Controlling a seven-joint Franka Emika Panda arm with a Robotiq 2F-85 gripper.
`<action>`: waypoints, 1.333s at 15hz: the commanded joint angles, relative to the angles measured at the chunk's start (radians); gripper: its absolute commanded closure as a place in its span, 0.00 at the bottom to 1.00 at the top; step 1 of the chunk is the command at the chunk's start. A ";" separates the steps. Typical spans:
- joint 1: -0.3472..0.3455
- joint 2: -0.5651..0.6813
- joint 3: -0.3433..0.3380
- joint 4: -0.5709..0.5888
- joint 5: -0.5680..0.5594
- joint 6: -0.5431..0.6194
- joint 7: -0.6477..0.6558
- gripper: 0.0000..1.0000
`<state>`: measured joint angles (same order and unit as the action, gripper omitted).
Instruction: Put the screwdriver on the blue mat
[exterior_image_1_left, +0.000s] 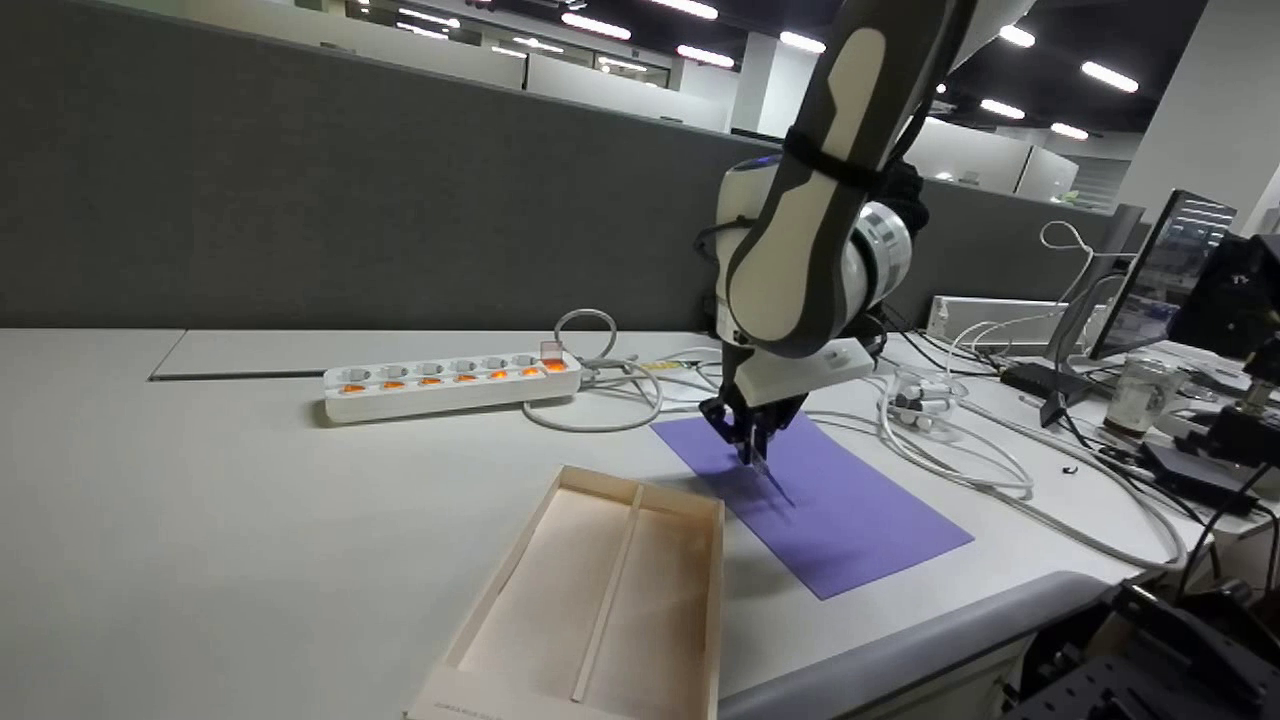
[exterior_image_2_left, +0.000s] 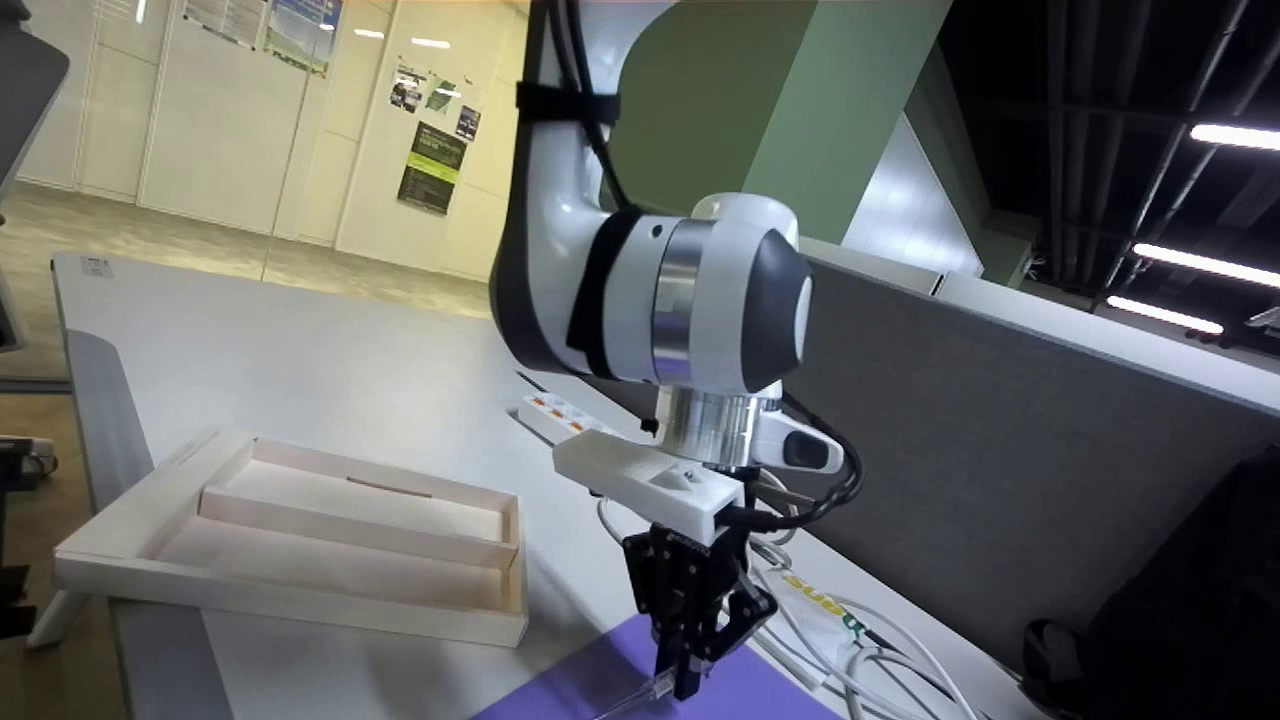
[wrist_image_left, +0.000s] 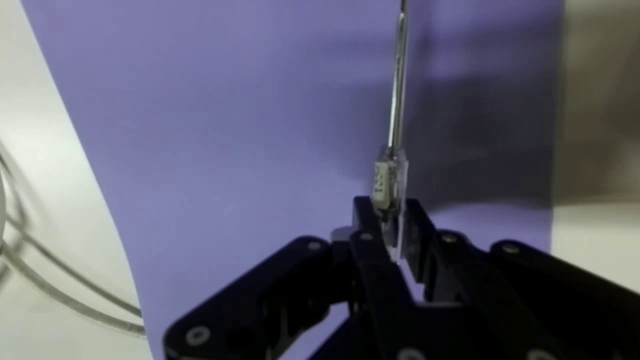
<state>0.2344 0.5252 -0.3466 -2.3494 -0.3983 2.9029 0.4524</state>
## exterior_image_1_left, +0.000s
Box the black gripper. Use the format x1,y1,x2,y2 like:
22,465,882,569
700,381,811,466

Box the blue-purple mat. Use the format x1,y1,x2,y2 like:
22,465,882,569
647,407,980,605

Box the small white adapter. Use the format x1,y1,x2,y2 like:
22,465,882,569
886,370,969,431

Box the pale wooden divided tray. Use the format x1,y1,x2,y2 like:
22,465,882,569
404,458,733,720

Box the white rectangular box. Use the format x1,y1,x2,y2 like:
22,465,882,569
925,288,1071,357

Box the white power strip orange switches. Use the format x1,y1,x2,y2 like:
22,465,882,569
322,343,587,429

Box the white cup-shaped object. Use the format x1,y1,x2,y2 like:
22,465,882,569
1106,357,1182,441

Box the ceiling strip light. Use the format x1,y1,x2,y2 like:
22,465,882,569
558,6,637,42
672,39,740,71
1077,55,1144,101

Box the computer monitor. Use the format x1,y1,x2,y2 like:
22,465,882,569
1089,186,1246,362

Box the grey desk partition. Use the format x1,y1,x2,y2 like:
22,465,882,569
0,0,1130,337

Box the white power strip cable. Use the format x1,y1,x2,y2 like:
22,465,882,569
516,347,729,441

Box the white looped cable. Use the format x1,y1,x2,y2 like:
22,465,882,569
548,305,624,370

